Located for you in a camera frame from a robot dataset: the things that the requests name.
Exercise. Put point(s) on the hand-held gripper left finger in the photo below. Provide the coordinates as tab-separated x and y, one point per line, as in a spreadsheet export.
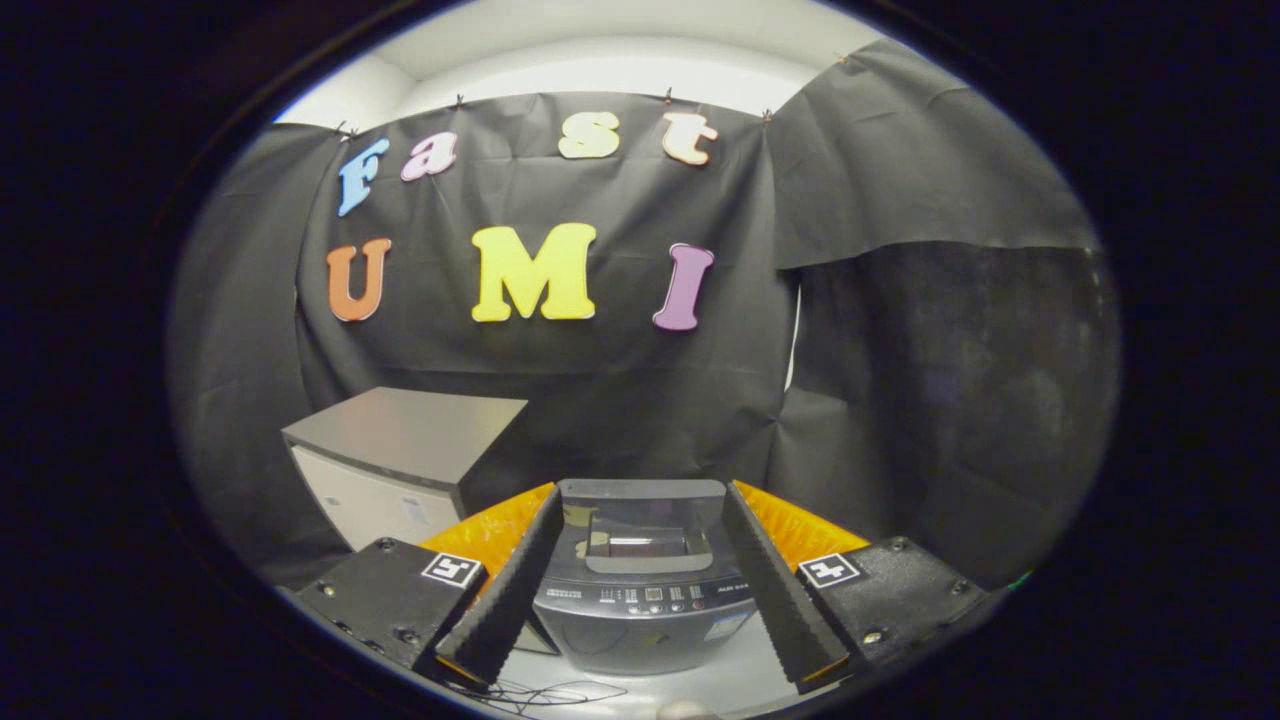
505	595

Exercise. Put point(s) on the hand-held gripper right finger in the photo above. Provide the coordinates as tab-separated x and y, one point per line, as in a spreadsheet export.
778	595

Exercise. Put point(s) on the grey washing machine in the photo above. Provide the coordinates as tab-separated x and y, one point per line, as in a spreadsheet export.
640	630

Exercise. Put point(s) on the grey cabinet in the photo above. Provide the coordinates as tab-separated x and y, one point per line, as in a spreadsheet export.
410	430

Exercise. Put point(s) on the green cloth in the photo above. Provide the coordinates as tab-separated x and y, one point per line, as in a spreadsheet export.
1018	581

